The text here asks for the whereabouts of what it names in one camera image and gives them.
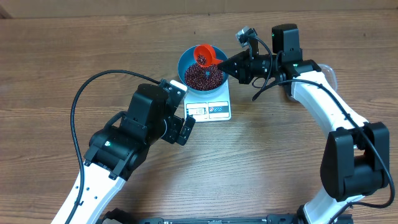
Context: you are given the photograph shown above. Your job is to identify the red beans in bowl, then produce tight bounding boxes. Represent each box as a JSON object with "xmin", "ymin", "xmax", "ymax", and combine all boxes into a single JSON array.
[{"xmin": 184, "ymin": 55, "xmax": 224, "ymax": 91}]

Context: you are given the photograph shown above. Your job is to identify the blue bowl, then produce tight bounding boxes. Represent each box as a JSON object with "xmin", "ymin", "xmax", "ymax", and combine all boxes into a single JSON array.
[{"xmin": 177, "ymin": 45, "xmax": 228, "ymax": 91}]

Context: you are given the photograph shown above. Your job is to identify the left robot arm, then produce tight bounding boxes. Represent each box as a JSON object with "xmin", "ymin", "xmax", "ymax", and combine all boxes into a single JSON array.
[{"xmin": 53, "ymin": 80, "xmax": 195, "ymax": 223}]

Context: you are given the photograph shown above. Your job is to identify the clear plastic container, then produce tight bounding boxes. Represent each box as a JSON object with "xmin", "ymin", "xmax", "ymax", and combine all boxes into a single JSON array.
[{"xmin": 294, "ymin": 64, "xmax": 338, "ymax": 92}]

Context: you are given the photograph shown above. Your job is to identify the white kitchen scale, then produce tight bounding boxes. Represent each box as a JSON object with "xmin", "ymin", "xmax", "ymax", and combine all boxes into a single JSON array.
[{"xmin": 183, "ymin": 81, "xmax": 232, "ymax": 123}]

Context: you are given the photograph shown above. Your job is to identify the red measuring scoop blue handle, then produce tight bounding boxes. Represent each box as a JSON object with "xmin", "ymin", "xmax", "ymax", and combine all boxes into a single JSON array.
[{"xmin": 193, "ymin": 44, "xmax": 223, "ymax": 68}]

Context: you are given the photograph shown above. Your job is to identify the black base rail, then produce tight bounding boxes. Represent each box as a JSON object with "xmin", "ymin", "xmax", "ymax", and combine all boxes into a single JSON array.
[{"xmin": 96, "ymin": 208, "xmax": 305, "ymax": 224}]

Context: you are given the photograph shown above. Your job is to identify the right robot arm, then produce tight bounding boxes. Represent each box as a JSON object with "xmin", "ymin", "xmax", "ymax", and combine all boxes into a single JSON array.
[{"xmin": 218, "ymin": 24, "xmax": 396, "ymax": 223}]

